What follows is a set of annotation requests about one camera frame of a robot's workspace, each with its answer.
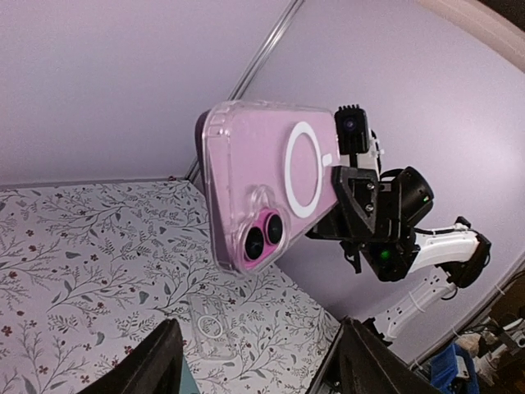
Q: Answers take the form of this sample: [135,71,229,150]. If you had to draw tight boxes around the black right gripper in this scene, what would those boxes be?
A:
[306,166,434,282]

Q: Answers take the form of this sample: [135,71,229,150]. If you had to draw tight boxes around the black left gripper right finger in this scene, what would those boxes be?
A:
[338,318,438,394]

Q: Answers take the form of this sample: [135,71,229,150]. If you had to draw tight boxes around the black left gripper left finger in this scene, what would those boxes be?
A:
[81,319,183,394]

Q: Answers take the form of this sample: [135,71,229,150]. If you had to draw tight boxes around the clear phone case with ring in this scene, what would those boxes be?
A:
[188,295,237,361]

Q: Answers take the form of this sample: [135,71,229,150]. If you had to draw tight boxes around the purple phone with ring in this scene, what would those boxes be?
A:
[195,100,340,276]

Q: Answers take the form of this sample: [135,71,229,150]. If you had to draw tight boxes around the blue phone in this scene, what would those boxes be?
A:
[179,360,199,394]

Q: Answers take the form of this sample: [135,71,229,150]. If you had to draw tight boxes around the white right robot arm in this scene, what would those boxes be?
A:
[307,167,491,345]

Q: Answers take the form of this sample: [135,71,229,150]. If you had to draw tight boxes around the blue storage bin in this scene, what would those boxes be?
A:
[430,342,480,394]

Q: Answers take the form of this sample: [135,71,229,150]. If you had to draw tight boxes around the floral patterned table mat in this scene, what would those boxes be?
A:
[1,181,338,393]

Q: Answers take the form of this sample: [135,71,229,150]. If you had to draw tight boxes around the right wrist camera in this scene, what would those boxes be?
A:
[334,104,384,174]

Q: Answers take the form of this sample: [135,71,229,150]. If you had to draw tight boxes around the aluminium frame post back right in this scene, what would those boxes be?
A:
[186,0,305,181]

